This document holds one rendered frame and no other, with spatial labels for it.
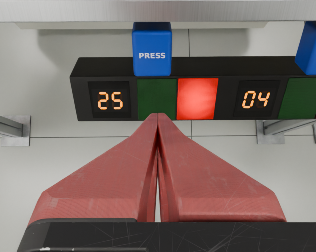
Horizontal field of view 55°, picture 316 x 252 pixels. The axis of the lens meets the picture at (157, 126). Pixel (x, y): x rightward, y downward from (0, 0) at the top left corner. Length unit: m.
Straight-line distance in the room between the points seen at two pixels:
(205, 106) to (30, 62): 0.82
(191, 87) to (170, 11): 0.07
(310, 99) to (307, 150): 0.73
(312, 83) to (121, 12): 0.15
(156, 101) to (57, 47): 0.79
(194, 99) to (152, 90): 0.03
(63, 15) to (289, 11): 0.12
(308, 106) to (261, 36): 0.78
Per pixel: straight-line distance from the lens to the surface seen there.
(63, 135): 0.93
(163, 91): 0.23
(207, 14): 0.17
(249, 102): 0.24
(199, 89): 0.23
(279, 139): 0.95
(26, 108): 0.98
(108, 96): 0.23
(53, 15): 0.18
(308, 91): 0.25
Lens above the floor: 0.88
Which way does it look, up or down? 81 degrees down
